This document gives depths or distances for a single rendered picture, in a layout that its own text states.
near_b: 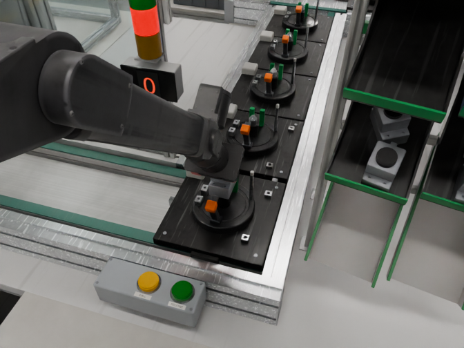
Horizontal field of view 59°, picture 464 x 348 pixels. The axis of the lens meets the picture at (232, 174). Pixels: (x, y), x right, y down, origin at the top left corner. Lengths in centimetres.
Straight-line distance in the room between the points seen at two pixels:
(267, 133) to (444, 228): 49
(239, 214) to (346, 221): 23
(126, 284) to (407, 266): 54
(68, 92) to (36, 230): 79
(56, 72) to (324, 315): 79
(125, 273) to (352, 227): 45
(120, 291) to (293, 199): 44
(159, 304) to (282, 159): 47
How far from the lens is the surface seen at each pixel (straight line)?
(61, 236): 96
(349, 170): 71
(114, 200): 106
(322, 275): 98
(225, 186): 83
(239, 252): 86
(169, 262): 87
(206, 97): 66
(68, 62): 22
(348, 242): 83
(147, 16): 83
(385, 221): 82
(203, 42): 182
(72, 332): 95
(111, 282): 86
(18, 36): 23
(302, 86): 133
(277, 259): 87
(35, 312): 100
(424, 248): 85
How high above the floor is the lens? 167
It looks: 44 degrees down
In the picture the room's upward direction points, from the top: straight up
